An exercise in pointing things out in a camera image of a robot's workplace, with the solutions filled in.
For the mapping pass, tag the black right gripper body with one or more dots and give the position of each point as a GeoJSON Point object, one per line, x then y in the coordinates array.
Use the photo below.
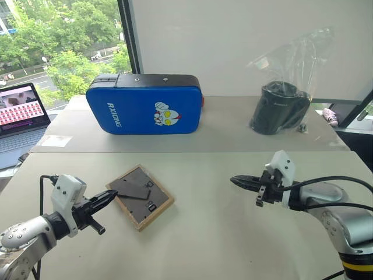
{"type": "Point", "coordinates": [271, 191]}

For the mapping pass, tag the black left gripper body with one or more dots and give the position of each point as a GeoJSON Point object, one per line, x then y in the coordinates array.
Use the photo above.
{"type": "Point", "coordinates": [83, 211]}

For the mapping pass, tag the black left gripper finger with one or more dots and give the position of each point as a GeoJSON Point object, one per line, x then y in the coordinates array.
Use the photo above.
{"type": "Point", "coordinates": [105, 195]}
{"type": "Point", "coordinates": [103, 202]}

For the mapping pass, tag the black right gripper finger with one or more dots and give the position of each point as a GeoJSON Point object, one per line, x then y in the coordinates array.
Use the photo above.
{"type": "Point", "coordinates": [247, 179]}
{"type": "Point", "coordinates": [249, 186]}

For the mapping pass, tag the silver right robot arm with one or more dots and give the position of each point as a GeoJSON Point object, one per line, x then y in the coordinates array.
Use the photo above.
{"type": "Point", "coordinates": [335, 216]}

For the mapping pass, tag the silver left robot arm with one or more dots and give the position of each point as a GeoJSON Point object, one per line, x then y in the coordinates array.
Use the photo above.
{"type": "Point", "coordinates": [26, 233]}

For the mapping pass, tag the open grey laptop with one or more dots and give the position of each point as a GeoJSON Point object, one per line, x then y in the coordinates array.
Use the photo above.
{"type": "Point", "coordinates": [20, 116]}

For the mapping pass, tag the small metal fitting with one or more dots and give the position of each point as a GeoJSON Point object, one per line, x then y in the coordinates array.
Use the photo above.
{"type": "Point", "coordinates": [303, 128]}

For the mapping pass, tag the black cylindrical appliance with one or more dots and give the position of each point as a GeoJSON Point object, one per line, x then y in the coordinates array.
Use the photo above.
{"type": "Point", "coordinates": [274, 113]}

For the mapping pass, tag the white paper label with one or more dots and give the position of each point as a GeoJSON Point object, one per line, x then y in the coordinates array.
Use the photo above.
{"type": "Point", "coordinates": [55, 141]}

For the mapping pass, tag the blue kick pad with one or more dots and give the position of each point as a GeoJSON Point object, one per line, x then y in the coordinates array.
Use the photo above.
{"type": "Point", "coordinates": [134, 111]}

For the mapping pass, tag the pink patterned object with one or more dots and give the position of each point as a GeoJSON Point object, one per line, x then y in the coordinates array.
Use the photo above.
{"type": "Point", "coordinates": [330, 116]}

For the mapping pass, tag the black object in plastic bag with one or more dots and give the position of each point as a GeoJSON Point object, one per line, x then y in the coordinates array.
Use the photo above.
{"type": "Point", "coordinates": [303, 58]}

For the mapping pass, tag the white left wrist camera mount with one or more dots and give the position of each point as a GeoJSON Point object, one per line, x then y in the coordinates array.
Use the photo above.
{"type": "Point", "coordinates": [67, 191]}

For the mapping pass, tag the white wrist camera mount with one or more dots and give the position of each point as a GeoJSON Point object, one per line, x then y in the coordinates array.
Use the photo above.
{"type": "Point", "coordinates": [67, 191]}
{"type": "Point", "coordinates": [281, 166]}

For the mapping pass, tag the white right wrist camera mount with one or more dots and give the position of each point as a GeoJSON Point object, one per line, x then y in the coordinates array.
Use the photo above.
{"type": "Point", "coordinates": [281, 166]}

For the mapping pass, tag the wooden picture frame face down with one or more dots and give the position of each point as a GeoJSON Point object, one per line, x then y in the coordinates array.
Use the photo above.
{"type": "Point", "coordinates": [137, 186]}

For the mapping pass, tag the black window frame post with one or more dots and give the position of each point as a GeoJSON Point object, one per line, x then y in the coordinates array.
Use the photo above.
{"type": "Point", "coordinates": [131, 38]}

